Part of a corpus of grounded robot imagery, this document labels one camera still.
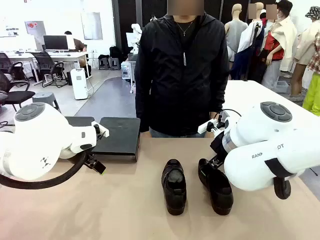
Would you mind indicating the small black stool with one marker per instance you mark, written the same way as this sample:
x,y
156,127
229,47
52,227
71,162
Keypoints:
x,y
103,62
115,63

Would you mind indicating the white equipment cart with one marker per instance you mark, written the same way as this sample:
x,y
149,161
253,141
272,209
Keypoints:
x,y
128,70

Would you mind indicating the mannequin in grey tank top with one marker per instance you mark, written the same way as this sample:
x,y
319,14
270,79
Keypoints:
x,y
235,32

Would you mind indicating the neon yellow trousers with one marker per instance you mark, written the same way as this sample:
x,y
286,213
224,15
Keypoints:
x,y
312,95

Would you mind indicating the white air purifier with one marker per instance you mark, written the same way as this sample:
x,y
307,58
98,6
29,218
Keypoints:
x,y
79,83

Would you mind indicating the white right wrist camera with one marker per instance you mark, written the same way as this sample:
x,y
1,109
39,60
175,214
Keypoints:
x,y
208,125

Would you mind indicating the person's right hand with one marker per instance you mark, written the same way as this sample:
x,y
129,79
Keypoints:
x,y
146,135

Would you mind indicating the grey plastic stool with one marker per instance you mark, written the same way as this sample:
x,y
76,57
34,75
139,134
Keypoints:
x,y
45,98

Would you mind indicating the grey plastic bin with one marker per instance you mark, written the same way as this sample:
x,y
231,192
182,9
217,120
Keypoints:
x,y
282,87

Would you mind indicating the black shoe stand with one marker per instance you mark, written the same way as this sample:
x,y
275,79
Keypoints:
x,y
80,121
117,137

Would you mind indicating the black backpack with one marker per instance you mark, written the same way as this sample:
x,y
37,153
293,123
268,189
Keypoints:
x,y
115,51

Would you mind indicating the person in black jacket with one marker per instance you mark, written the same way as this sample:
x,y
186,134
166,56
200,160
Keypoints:
x,y
180,75

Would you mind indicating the plaid shirt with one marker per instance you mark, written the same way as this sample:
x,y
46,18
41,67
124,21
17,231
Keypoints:
x,y
315,55

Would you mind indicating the white office desk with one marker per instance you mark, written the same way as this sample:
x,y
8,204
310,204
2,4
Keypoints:
x,y
62,55

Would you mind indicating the white wall panel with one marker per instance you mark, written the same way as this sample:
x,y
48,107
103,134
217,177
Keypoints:
x,y
91,25

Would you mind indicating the person's right forearm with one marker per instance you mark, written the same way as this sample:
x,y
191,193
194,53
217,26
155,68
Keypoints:
x,y
142,110

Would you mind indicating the white table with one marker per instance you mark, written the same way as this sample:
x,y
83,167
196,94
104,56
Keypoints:
x,y
250,97

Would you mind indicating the seated person in brown shirt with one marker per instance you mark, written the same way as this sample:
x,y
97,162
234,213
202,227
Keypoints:
x,y
75,42

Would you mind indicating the black tripod pole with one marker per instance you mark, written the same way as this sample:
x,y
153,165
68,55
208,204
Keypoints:
x,y
252,50

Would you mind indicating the person's left hand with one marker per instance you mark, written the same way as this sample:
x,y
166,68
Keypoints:
x,y
213,115

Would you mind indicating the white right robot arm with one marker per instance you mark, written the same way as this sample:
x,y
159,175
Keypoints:
x,y
262,140

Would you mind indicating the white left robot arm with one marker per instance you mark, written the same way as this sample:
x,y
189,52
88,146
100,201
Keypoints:
x,y
37,140

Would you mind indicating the mannequin in red top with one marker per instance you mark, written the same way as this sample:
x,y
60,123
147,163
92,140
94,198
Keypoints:
x,y
277,42

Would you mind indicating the mannequin in white blue jacket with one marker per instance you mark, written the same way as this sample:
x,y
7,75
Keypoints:
x,y
250,42

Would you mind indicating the black office chair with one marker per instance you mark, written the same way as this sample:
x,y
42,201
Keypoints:
x,y
15,93
48,67
12,67

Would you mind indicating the mannequin with bucket hat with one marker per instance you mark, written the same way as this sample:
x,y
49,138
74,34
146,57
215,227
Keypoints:
x,y
306,45

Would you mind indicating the person's left forearm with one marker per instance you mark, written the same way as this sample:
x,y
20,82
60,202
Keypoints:
x,y
217,95

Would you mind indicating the black computer monitor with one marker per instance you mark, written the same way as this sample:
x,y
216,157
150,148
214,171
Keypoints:
x,y
55,42

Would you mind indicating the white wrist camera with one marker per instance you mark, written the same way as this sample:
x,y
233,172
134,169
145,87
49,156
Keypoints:
x,y
100,130
208,125

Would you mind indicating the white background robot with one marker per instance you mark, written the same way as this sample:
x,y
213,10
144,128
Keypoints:
x,y
137,37

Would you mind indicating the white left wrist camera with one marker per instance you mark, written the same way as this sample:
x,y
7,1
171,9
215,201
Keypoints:
x,y
100,130

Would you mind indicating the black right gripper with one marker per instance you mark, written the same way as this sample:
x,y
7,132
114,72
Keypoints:
x,y
218,146

